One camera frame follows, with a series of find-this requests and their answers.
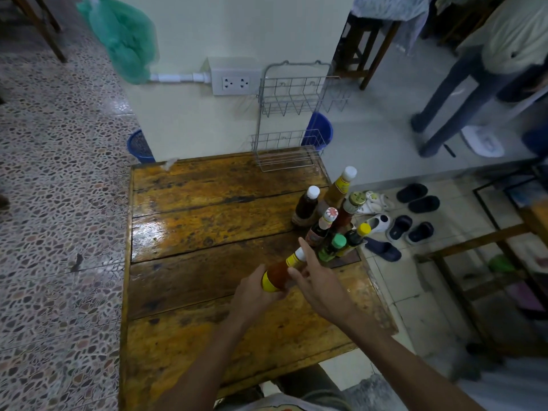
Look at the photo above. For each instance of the person's right thumb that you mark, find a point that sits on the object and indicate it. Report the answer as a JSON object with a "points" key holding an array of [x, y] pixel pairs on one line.
{"points": [[296, 276]]}

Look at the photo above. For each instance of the green plastic bag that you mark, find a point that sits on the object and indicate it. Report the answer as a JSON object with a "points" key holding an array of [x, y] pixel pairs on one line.
{"points": [[124, 38]]}

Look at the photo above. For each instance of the patterned table cloth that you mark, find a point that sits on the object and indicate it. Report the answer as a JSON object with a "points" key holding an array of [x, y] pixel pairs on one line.
{"points": [[391, 12]]}

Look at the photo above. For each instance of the black metal frame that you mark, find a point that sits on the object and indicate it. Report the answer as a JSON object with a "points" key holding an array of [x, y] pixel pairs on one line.
{"points": [[492, 196]]}

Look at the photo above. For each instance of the person's right forearm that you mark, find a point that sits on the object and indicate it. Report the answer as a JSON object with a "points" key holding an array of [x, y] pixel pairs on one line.
{"points": [[398, 363]]}

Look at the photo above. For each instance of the blue slide slipper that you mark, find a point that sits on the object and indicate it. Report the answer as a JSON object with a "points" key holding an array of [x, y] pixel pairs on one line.
{"points": [[383, 250]]}

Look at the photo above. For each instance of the blue plastic basket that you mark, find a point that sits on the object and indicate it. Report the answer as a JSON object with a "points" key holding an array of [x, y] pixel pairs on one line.
{"points": [[140, 147], [319, 130]]}

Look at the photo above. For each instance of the white clog sandal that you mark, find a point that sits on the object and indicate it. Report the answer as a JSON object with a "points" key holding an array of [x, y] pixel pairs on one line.
{"points": [[379, 223], [376, 202]]}

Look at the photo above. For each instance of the orange sauce bottle yellow label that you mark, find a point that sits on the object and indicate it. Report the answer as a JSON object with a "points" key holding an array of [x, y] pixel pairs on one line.
{"points": [[279, 273]]}

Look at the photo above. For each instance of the person's left hand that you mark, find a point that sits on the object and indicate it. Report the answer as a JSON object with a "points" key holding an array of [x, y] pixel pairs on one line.
{"points": [[250, 297]]}

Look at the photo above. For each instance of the person's clothing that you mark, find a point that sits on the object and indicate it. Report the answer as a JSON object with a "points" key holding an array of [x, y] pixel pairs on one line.
{"points": [[299, 391]]}

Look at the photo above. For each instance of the person's left thumb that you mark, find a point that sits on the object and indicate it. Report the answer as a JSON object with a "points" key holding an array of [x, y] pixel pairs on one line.
{"points": [[276, 296]]}

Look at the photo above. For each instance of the red sauce bottle silver cap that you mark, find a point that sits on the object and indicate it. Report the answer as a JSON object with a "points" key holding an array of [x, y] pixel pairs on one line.
{"points": [[349, 211]]}

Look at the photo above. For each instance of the dark sauce bottle white cap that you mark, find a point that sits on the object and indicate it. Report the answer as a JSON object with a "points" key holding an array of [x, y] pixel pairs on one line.
{"points": [[305, 207]]}

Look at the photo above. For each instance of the white plastic floor object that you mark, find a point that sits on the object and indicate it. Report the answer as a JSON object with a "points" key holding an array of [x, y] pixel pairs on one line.
{"points": [[483, 141]]}

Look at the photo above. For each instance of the white wall power outlet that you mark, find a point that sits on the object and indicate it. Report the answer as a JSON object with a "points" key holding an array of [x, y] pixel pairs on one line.
{"points": [[234, 80]]}

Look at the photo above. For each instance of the dark wooden stool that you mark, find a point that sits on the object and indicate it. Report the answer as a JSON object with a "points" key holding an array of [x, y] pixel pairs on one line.
{"points": [[364, 51]]}

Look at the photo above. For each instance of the person's right hand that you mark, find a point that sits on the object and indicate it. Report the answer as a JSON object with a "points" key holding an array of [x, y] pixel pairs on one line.
{"points": [[325, 293]]}

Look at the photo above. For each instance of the amber sauce bottle white cap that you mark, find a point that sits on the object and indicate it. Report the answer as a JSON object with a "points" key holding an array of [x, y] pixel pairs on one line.
{"points": [[337, 190]]}

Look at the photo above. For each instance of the sauce bottle red-white cap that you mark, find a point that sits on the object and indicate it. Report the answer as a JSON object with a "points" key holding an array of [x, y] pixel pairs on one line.
{"points": [[321, 228]]}

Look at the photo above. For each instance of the dark bottle yellow cap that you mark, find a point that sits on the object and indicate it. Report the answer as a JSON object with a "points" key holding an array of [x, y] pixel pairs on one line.
{"points": [[355, 238]]}

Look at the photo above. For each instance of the white paper scrap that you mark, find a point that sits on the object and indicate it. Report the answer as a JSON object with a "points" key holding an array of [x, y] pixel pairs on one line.
{"points": [[168, 163]]}

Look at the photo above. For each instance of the dark bottle green cap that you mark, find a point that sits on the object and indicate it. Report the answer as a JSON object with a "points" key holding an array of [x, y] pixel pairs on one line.
{"points": [[332, 249]]}

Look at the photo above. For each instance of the dark slipper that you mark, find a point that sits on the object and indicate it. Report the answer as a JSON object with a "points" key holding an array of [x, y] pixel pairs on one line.
{"points": [[420, 233], [399, 228], [412, 192], [424, 204]]}

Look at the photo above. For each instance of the person's left forearm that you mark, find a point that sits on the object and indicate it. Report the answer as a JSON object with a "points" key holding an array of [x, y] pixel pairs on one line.
{"points": [[205, 368]]}

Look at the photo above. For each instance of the wooden bench frame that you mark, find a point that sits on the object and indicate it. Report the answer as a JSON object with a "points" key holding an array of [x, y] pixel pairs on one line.
{"points": [[475, 269]]}

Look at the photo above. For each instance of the wooden chair legs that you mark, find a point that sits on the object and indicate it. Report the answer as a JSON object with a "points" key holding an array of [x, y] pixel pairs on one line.
{"points": [[40, 25]]}

